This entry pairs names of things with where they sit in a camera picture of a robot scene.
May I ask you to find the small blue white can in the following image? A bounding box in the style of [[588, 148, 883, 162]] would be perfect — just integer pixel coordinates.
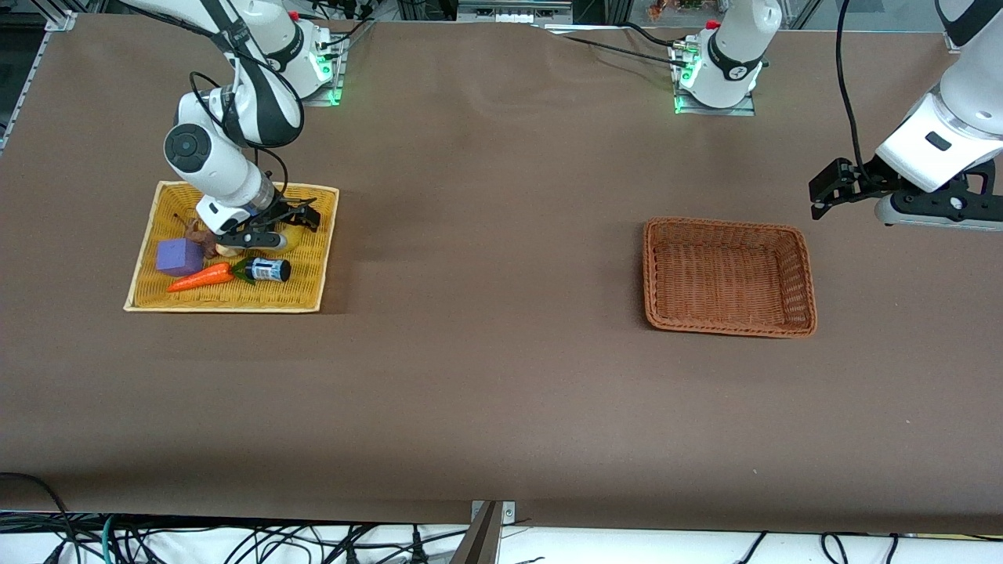
[[249, 257, 292, 284]]

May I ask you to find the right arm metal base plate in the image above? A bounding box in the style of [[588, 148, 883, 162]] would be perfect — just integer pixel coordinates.
[[300, 31, 347, 107]]

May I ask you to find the yellow wicker basket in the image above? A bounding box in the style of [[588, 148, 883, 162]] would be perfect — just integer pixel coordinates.
[[123, 181, 340, 314]]

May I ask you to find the orange toy carrot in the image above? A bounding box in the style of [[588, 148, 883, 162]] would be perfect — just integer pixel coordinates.
[[167, 257, 252, 294]]

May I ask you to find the aluminium frame rail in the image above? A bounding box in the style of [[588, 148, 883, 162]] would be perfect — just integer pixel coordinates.
[[0, 12, 79, 154]]

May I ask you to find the brown wicker basket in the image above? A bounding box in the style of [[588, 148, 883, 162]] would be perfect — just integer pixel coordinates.
[[643, 217, 818, 339]]

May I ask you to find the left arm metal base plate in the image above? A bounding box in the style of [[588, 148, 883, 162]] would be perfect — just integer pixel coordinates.
[[672, 39, 758, 118]]

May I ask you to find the small metal bracket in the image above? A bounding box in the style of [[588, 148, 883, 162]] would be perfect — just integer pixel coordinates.
[[470, 500, 517, 526]]

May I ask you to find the brown slanted bar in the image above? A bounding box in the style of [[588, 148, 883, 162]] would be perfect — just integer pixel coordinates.
[[449, 501, 504, 564]]

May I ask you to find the black looping floor cable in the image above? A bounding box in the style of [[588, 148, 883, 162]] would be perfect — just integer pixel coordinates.
[[0, 472, 83, 564]]

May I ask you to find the purple foam cube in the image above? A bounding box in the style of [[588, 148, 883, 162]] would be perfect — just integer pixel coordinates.
[[155, 238, 206, 277]]

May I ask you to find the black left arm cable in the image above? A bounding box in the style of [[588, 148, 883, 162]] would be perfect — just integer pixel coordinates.
[[835, 0, 872, 183]]

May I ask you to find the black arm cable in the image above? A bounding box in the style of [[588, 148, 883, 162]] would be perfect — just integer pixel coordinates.
[[835, 0, 872, 183], [188, 70, 291, 201]]

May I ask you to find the black cable on table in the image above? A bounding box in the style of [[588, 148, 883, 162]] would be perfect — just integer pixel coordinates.
[[541, 23, 694, 67]]

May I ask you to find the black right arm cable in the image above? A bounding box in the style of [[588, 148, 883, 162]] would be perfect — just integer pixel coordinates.
[[188, 70, 291, 201]]

